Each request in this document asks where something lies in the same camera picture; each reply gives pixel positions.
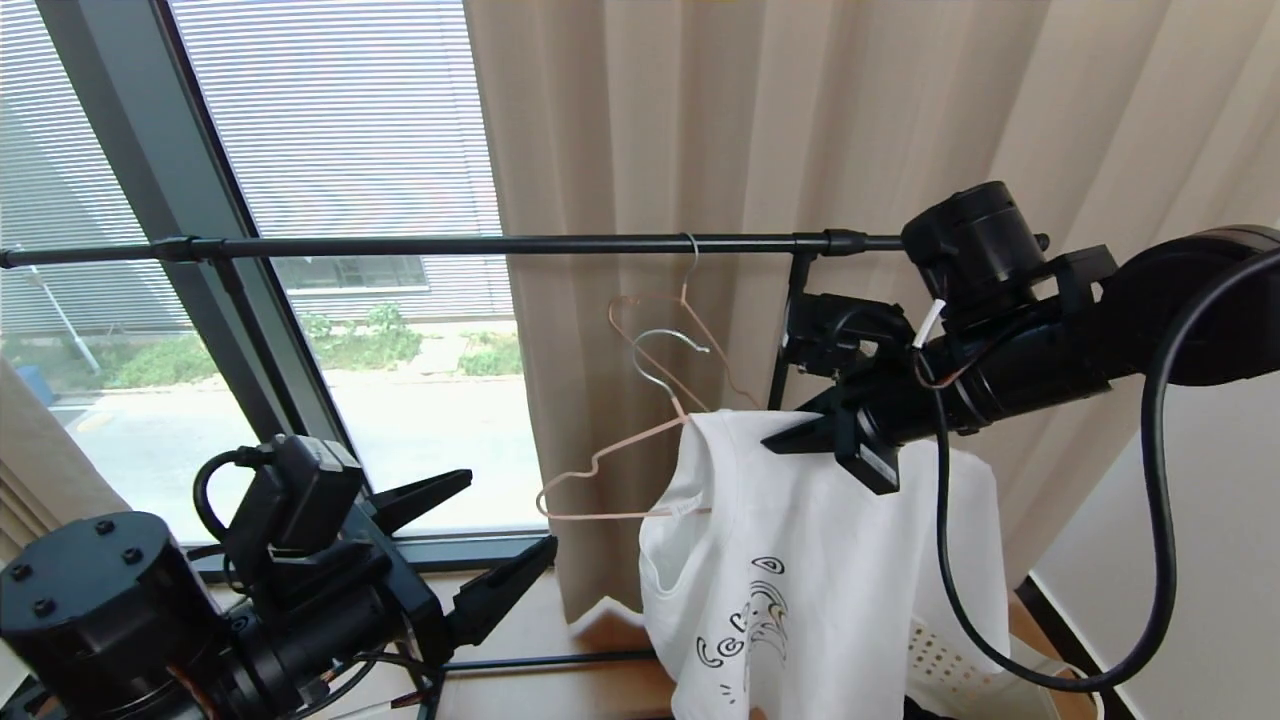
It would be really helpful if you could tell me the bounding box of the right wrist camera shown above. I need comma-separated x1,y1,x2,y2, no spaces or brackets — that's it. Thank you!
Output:
780,292,916,379

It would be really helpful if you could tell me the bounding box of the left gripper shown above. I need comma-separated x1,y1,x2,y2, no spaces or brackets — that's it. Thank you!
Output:
222,468,559,720

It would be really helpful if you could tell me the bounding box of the white garment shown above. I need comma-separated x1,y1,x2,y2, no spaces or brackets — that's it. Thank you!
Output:
638,408,1011,720

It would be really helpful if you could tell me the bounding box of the window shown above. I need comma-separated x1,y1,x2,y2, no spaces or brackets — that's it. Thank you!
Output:
0,0,546,576

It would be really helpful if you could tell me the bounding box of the white laundry basket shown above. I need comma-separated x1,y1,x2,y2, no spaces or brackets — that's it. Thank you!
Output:
905,615,1101,720

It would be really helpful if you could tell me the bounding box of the pink clothes hanger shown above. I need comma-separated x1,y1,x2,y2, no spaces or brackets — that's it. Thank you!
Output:
607,232,763,411
535,328,716,523

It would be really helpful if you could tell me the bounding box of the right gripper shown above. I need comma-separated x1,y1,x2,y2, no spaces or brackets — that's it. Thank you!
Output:
835,308,1113,498

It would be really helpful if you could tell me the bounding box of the black clothes rack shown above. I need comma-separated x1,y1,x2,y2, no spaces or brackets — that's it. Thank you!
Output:
0,230,1051,720

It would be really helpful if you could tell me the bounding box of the beige curtain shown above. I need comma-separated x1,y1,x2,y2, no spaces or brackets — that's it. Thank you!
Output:
465,0,1280,626
0,360,131,561

